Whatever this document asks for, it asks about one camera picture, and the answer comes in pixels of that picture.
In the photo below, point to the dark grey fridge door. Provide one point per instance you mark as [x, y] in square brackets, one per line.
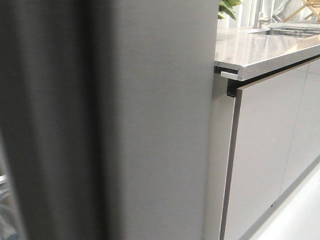
[104, 117]

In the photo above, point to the grey left cabinet door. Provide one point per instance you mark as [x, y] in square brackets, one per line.
[264, 119]

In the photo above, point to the grey cabinet door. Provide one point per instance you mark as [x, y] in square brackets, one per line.
[264, 119]
[305, 144]

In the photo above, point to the grey right cabinet door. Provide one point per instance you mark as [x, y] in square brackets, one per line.
[305, 144]

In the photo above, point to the white fridge interior body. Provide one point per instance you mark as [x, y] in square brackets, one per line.
[5, 190]

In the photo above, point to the white side cabinet panel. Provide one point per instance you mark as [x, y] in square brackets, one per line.
[220, 130]

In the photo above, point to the grey stone countertop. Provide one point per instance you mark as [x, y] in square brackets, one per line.
[249, 52]

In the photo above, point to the green potted plant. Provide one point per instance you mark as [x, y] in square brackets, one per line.
[226, 7]

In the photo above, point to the steel sink faucet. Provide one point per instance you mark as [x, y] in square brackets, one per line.
[259, 18]

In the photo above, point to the white window curtain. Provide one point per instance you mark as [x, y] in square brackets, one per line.
[274, 10]

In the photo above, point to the steel sink basin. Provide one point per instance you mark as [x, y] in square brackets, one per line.
[296, 32]

